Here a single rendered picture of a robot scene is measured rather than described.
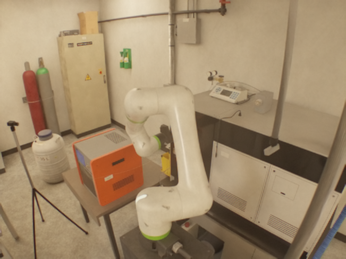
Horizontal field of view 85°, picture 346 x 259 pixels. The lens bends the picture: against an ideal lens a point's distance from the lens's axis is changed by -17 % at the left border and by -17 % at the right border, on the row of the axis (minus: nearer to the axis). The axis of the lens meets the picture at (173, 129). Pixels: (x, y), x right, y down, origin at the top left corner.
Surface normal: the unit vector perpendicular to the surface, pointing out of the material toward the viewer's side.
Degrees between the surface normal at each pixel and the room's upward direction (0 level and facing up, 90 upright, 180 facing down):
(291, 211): 90
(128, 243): 0
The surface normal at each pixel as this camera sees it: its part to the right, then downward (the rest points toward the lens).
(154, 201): 0.07, -0.75
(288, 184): -0.71, 0.29
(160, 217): 0.25, 0.39
